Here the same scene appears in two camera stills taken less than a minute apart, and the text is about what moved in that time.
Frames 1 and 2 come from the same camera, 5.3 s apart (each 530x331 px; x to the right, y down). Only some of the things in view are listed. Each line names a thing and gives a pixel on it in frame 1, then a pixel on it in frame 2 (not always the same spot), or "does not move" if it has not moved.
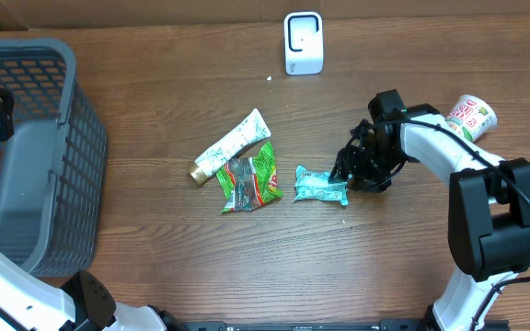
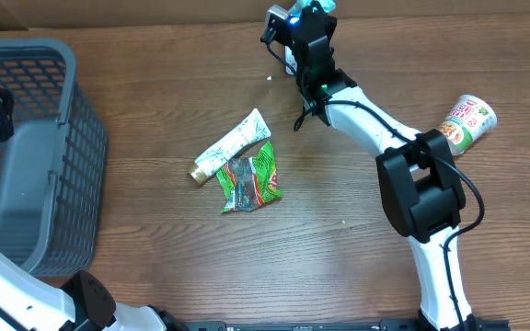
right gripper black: [349, 162] to [329, 21]
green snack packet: [247, 183] does not move
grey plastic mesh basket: [37, 196] does not move
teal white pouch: [316, 186] to [296, 8]
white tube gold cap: [255, 131] does not move
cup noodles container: [471, 117] does not move
